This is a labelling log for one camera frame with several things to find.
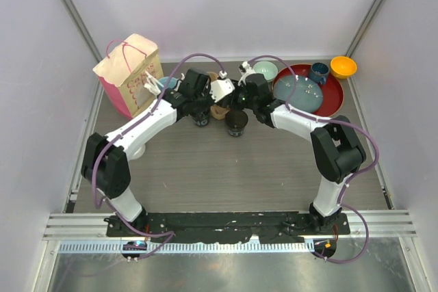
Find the black paper coffee cup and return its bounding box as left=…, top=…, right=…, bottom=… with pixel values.
left=224, top=110, right=248, bottom=137

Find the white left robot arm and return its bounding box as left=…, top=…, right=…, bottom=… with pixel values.
left=81, top=69, right=215, bottom=237

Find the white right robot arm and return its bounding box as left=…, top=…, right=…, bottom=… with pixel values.
left=231, top=74, right=366, bottom=234

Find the light blue straw cup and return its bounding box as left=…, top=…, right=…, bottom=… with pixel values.
left=157, top=77, right=178, bottom=94

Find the brown cardboard cup carrier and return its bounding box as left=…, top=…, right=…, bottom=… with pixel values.
left=207, top=71, right=230, bottom=120

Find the mint green ceramic bowl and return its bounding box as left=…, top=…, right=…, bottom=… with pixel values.
left=253, top=61, right=279, bottom=82

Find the dark blue ceramic plate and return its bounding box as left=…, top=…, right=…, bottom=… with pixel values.
left=273, top=75, right=324, bottom=113

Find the dark blue ceramic mug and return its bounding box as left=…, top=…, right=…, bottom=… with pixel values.
left=308, top=62, right=330, bottom=85

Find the pink kraft paper bag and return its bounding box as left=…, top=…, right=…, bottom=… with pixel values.
left=93, top=34, right=164, bottom=119

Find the red round tray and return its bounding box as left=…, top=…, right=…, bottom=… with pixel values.
left=272, top=64, right=344, bottom=117

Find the orange bowl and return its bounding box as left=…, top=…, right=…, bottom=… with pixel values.
left=330, top=56, right=357, bottom=79

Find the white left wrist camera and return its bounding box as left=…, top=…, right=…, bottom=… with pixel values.
left=207, top=72, right=235, bottom=103

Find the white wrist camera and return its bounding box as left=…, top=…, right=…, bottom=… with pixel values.
left=237, top=61, right=255, bottom=85
left=207, top=72, right=235, bottom=103

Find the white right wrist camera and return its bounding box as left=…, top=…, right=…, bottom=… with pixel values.
left=237, top=61, right=255, bottom=85

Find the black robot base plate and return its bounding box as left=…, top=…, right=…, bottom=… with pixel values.
left=104, top=211, right=352, bottom=243

